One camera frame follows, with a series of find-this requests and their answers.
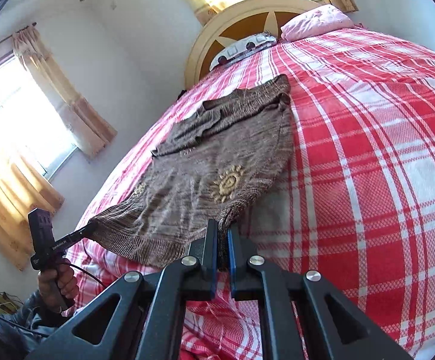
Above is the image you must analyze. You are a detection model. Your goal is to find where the person's left hand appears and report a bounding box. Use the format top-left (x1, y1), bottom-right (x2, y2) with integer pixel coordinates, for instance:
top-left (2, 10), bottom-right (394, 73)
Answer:
top-left (38, 258), bottom-right (79, 314)

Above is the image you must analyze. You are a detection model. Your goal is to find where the red white plaid bedsheet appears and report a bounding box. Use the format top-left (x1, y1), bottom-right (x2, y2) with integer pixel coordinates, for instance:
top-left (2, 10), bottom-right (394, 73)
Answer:
top-left (81, 28), bottom-right (435, 359)

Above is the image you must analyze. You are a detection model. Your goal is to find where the yellow side window curtain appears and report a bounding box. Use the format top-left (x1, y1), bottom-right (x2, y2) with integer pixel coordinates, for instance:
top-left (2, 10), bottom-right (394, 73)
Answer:
top-left (0, 26), bottom-right (117, 271)

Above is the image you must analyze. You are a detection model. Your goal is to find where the side window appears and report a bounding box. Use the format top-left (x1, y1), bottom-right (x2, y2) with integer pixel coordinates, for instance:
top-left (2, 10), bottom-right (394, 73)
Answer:
top-left (0, 57), bottom-right (76, 180)

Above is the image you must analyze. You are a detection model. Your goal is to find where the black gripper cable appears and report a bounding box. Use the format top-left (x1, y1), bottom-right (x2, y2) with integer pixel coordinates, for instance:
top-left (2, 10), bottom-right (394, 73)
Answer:
top-left (67, 239), bottom-right (108, 290)

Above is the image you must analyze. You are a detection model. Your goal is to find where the pink pillow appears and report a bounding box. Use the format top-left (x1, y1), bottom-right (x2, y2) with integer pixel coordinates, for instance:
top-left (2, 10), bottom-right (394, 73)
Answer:
top-left (281, 4), bottom-right (354, 41)

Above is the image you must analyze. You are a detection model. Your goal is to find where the grey jacket sleeve forearm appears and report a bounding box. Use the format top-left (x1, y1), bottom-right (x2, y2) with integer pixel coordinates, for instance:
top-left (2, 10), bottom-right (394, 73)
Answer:
top-left (0, 291), bottom-right (69, 359)

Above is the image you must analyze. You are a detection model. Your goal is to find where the white patterned pillow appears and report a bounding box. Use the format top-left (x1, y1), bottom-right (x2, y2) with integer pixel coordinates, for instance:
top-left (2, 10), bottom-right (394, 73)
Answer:
top-left (209, 33), bottom-right (278, 72)

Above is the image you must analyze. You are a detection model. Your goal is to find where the dark item beside headboard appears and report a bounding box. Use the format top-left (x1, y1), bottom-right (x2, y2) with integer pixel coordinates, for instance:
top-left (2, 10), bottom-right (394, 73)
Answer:
top-left (176, 89), bottom-right (187, 101)

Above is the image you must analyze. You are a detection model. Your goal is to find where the cream wooden headboard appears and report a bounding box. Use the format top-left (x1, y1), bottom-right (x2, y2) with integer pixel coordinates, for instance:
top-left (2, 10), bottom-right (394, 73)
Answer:
top-left (184, 0), bottom-right (320, 89)

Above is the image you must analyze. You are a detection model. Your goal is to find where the brown knitted sweater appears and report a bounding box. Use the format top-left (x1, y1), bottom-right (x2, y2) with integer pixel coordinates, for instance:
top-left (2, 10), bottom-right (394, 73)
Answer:
top-left (91, 75), bottom-right (293, 267)

